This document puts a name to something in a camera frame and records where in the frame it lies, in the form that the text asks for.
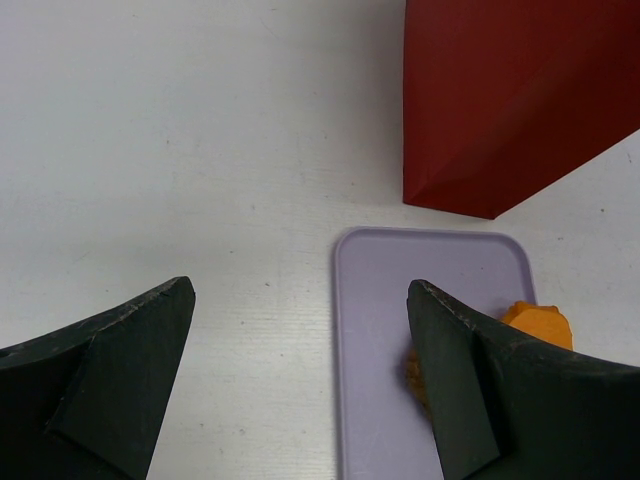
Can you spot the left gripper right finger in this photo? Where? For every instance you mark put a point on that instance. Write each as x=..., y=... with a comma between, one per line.
x=506, y=405

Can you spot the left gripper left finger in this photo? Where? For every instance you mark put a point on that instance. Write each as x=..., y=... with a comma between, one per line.
x=88, y=401

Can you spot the orange loaf bread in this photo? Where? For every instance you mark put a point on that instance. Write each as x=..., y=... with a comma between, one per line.
x=545, y=323

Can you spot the red brown paper bag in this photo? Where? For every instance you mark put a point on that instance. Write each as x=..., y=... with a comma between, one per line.
x=503, y=98

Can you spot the brown croissant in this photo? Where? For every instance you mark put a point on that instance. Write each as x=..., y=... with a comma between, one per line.
x=415, y=381

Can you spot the lilac plastic tray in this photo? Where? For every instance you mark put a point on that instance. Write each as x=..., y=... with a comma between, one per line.
x=383, y=432

